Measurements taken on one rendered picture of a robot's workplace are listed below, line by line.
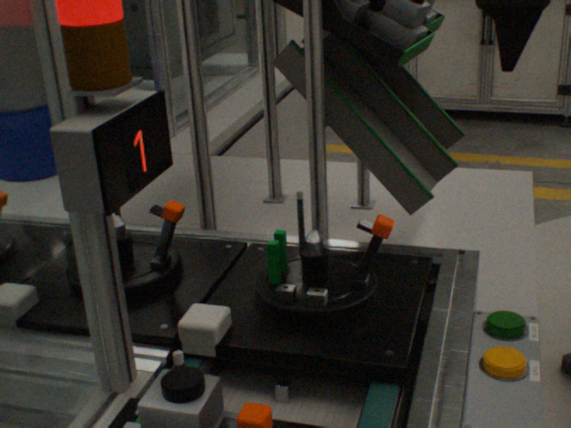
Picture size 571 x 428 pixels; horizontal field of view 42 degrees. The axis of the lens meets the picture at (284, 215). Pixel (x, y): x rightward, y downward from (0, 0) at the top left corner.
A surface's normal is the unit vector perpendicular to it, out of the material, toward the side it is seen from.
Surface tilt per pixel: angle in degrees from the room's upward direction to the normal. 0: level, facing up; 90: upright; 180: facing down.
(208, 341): 90
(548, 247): 0
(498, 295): 0
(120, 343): 90
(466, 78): 90
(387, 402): 0
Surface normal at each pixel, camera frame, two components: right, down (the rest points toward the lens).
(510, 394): -0.05, -0.92
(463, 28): -0.35, 0.39
